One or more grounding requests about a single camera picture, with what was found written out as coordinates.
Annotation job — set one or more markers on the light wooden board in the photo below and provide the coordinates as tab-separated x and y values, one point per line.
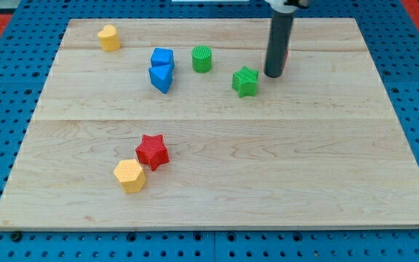
319	148

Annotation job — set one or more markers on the yellow heart block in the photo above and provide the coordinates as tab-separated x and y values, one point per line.
109	38

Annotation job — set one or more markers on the red star block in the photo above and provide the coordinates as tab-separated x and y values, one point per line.
152	151

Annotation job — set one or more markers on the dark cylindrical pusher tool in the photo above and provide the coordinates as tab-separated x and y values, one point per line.
278	42

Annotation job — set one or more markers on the green circle block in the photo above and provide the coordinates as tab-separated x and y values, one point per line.
201	59

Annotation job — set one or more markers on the red circle block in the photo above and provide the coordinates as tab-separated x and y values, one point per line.
286	58

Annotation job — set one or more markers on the blue triangle block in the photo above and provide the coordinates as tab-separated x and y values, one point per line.
161	77

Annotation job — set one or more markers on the green star block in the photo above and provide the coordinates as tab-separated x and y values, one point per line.
245	82

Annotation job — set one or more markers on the yellow hexagon block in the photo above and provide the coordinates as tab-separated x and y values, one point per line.
130	175

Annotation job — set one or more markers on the blue cube block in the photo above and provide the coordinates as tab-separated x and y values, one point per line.
162	57

